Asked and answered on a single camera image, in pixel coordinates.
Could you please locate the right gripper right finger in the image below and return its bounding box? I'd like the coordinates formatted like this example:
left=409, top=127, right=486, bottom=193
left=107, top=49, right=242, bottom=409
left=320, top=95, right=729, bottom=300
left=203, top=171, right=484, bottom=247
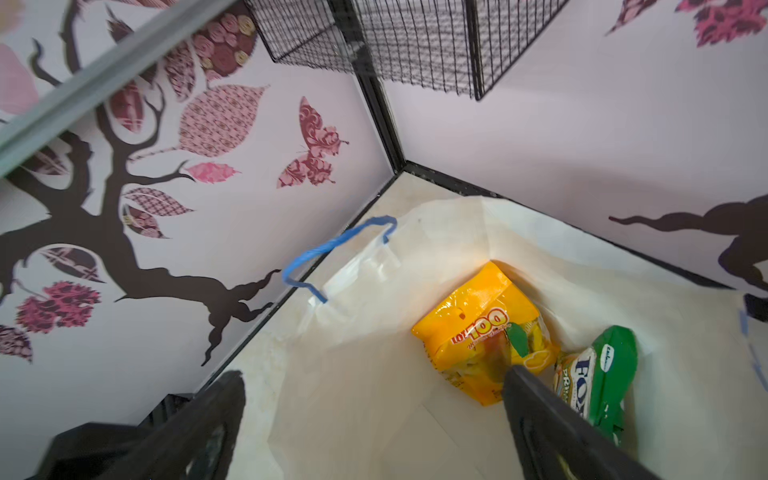
left=502, top=366, right=656, bottom=480

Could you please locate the blue checkered paper bag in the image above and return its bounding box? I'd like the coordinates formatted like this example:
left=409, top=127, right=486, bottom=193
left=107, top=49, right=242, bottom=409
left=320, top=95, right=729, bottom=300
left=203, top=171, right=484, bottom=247
left=268, top=197, right=767, bottom=479

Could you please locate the black wire basket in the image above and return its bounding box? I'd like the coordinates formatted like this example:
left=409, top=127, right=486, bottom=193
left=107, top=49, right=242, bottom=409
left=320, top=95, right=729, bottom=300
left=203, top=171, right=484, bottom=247
left=248, top=0, right=565, bottom=101

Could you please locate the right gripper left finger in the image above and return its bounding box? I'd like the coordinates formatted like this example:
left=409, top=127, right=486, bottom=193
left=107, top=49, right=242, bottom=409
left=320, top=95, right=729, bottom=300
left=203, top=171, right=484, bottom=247
left=35, top=371, right=246, bottom=479

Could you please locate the left aluminium rail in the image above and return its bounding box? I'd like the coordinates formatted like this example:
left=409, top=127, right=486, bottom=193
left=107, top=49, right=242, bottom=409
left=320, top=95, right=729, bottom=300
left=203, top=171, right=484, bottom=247
left=1, top=0, right=231, bottom=176

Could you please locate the green snack packet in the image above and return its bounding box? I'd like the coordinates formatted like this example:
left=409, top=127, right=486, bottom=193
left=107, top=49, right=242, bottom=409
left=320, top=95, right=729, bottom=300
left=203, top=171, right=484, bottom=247
left=553, top=325, right=638, bottom=446

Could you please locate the yellow candy bag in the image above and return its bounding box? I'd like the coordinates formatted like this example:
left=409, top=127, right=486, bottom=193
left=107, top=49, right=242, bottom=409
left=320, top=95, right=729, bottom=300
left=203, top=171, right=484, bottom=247
left=411, top=262, right=560, bottom=406

